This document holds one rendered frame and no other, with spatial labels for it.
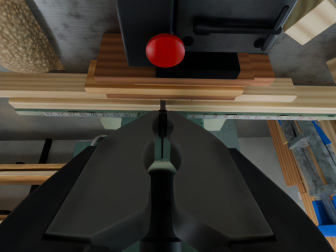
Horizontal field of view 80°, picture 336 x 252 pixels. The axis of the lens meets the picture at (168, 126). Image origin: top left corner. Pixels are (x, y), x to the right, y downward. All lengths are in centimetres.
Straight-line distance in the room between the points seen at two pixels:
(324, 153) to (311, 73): 72
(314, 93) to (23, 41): 47
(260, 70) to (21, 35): 32
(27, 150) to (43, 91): 303
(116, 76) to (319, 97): 36
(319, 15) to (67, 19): 30
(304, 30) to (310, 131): 87
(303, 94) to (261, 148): 254
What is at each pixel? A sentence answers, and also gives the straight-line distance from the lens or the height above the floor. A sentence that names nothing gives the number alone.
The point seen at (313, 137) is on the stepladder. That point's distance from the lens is 114.
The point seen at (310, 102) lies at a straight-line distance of 44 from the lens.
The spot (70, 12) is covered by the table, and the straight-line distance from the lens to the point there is 32.
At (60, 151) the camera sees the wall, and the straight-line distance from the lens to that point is 315.
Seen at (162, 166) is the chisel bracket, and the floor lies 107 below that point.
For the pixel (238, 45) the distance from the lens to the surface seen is 20.
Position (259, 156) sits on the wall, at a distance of 291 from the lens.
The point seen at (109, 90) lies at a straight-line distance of 32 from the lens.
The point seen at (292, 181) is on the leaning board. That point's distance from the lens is 209.
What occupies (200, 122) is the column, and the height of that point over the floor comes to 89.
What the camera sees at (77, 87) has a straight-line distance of 37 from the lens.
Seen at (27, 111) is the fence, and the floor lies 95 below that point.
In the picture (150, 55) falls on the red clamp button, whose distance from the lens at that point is 16.
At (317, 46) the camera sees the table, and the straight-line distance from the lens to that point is 39.
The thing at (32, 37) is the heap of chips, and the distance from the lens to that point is 34.
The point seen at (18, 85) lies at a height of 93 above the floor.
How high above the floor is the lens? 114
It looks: 28 degrees down
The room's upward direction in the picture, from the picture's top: 180 degrees counter-clockwise
